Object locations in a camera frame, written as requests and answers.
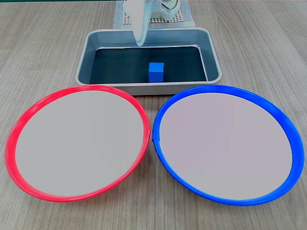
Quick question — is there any small blue cube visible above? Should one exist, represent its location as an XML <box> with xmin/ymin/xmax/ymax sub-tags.
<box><xmin>148</xmin><ymin>62</ymin><xmax>165</xmax><ymax>83</ymax></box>

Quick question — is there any black tray mat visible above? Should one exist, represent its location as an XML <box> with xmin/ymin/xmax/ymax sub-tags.
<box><xmin>89</xmin><ymin>46</ymin><xmax>208</xmax><ymax>85</ymax></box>

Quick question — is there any steel tray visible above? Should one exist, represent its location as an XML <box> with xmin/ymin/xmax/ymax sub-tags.
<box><xmin>75</xmin><ymin>27</ymin><xmax>223</xmax><ymax>96</ymax></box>

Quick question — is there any pale grey base sheet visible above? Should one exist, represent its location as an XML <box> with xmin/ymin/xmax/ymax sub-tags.
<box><xmin>112</xmin><ymin>0</ymin><xmax>196</xmax><ymax>31</ymax></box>

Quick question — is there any red-rimmed white plate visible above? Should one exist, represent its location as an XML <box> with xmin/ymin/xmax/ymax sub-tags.
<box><xmin>4</xmin><ymin>84</ymin><xmax>151</xmax><ymax>203</ymax></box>

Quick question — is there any blue-rimmed white plate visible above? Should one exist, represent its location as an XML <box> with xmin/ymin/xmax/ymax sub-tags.
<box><xmin>152</xmin><ymin>85</ymin><xmax>305</xmax><ymax>207</ymax></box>

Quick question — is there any pale perforated base plate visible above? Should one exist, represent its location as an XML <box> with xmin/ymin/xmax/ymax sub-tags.
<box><xmin>122</xmin><ymin>4</ymin><xmax>185</xmax><ymax>25</ymax></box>

